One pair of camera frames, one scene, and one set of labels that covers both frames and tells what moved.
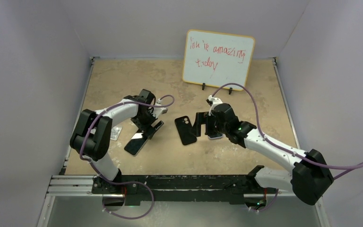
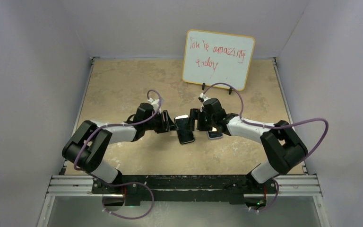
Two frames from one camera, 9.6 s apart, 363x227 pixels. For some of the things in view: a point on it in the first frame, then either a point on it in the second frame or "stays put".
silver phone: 135,143 -> 185,135
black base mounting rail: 135,188 stays put
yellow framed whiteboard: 217,59 stays put
